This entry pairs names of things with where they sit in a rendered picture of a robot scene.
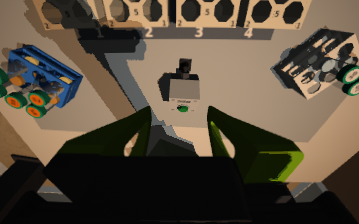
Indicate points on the clear tube with dark green cap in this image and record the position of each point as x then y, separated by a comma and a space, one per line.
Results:
351, 89

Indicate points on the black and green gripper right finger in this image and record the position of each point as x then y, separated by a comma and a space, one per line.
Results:
261, 156

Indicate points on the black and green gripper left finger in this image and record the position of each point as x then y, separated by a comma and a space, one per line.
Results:
111, 139

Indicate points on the sample tube with orange liquid and dark green cap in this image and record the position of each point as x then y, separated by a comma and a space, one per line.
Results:
38, 112

